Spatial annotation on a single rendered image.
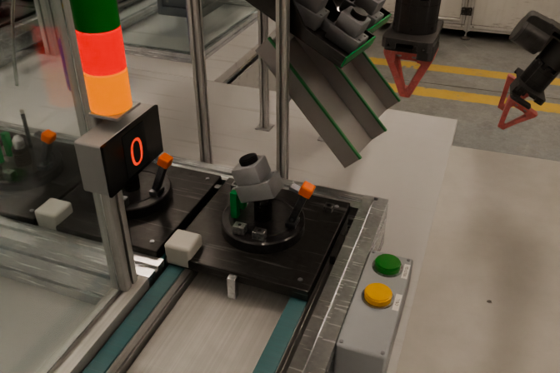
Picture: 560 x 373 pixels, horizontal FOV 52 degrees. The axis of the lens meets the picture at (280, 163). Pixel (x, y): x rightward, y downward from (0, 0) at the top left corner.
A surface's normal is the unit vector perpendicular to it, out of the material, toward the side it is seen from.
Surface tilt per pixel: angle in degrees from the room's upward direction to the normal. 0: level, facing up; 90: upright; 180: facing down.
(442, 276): 0
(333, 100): 45
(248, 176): 87
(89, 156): 90
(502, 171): 0
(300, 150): 0
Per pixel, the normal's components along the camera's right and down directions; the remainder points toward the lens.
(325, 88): 0.61, -0.41
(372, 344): 0.00, -0.85
